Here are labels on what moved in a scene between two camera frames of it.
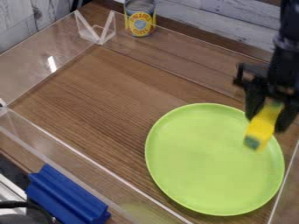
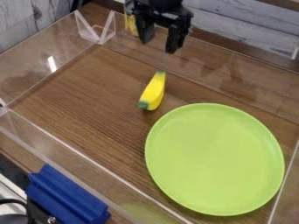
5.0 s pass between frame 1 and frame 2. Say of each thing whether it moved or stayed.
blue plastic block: stayed
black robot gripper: moved
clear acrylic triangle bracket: stayed
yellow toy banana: moved
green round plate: stayed
